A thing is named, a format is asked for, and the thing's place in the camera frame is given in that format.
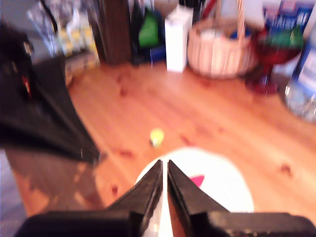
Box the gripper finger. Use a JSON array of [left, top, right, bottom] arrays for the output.
[[0, 83, 97, 162], [108, 159, 163, 229], [33, 57, 100, 161], [167, 160, 228, 223]]

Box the green coffee capsule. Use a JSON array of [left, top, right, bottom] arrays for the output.
[[149, 127, 165, 148]]

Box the white round plate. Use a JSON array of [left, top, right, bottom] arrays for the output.
[[134, 147, 255, 237]]

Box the clear yellow plastic package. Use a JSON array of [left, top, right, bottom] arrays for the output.
[[27, 0, 99, 75]]

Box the dark brown block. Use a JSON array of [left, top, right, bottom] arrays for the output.
[[95, 0, 131, 65]]

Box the black green blue package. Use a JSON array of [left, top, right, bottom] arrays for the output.
[[130, 7, 165, 66]]

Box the white printed carton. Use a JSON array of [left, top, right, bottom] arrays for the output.
[[164, 6, 194, 73]]

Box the red glass goblet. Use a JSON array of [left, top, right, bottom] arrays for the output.
[[245, 27, 304, 94]]

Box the large clear water bottle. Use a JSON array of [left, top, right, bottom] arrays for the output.
[[283, 14, 316, 123]]

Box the green foil wrapper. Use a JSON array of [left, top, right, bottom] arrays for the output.
[[269, 24, 304, 49]]

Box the blue Ciobar packet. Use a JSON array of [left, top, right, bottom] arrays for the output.
[[263, 1, 309, 38]]

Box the wicker basket with handle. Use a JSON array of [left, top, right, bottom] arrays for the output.
[[187, 0, 257, 79]]

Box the red handled utensil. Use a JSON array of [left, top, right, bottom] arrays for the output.
[[202, 0, 218, 16]]

